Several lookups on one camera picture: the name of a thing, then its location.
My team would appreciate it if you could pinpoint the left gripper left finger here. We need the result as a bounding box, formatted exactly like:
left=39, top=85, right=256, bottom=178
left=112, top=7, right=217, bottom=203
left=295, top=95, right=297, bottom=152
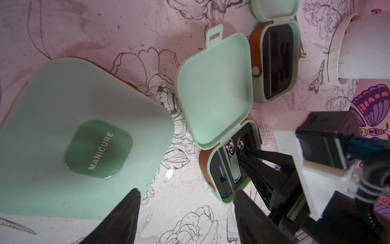
left=82, top=188, right=141, bottom=244

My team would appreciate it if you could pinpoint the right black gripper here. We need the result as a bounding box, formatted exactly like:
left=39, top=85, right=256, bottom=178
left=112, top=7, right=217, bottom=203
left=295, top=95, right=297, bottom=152
left=239, top=148, right=308, bottom=235

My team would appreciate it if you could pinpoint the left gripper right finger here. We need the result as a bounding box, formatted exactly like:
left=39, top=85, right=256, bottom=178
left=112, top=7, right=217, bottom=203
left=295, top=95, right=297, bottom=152
left=234, top=190, right=293, bottom=244

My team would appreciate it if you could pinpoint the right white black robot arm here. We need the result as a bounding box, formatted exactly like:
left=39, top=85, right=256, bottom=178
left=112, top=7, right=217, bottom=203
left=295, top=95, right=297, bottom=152
left=234, top=137, right=390, bottom=244

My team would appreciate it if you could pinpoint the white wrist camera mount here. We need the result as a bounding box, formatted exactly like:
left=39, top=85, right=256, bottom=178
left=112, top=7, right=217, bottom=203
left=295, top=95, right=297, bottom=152
left=272, top=111, right=359, bottom=221

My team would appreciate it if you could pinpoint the green clipper case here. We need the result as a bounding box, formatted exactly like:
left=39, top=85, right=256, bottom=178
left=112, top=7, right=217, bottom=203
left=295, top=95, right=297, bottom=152
left=1, top=58, right=174, bottom=220

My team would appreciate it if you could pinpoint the small silver nail clipper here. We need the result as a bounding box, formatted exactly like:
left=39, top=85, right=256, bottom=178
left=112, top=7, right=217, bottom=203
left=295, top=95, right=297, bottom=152
left=237, top=138, right=245, bottom=151

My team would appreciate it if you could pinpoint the large green nail clipper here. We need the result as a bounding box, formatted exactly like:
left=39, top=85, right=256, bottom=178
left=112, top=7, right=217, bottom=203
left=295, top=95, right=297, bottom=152
left=224, top=139, right=241, bottom=183

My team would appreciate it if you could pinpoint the potted green plant white pot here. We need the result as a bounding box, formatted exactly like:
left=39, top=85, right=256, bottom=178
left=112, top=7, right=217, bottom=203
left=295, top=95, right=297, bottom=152
left=327, top=11, right=390, bottom=86

